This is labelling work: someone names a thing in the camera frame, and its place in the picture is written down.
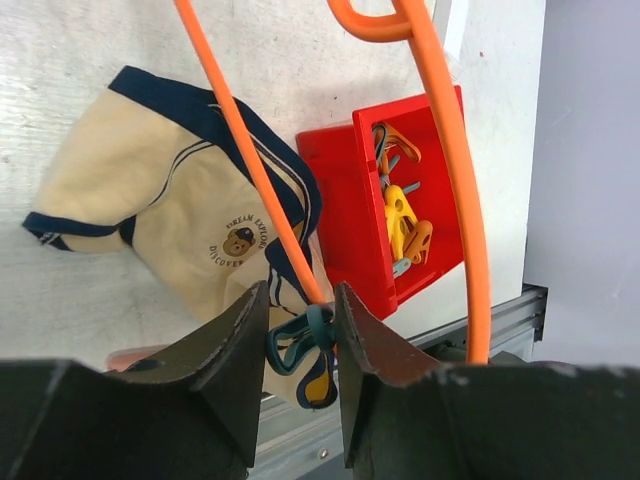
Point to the teal clothespin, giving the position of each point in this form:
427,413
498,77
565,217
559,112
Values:
288,344

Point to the pink clothespin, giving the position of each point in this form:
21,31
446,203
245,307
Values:
123,359

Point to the red clothespin bin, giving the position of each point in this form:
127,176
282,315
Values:
352,229

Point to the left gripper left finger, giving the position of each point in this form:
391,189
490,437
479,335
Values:
188,411

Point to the pile of clothespins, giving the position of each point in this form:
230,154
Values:
409,238

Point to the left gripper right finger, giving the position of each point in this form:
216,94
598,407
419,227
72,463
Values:
543,421

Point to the white clothes rack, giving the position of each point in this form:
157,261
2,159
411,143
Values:
449,18

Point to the aluminium frame rail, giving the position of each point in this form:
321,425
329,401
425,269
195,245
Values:
389,422

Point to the orange plastic hanger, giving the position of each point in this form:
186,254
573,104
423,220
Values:
411,22

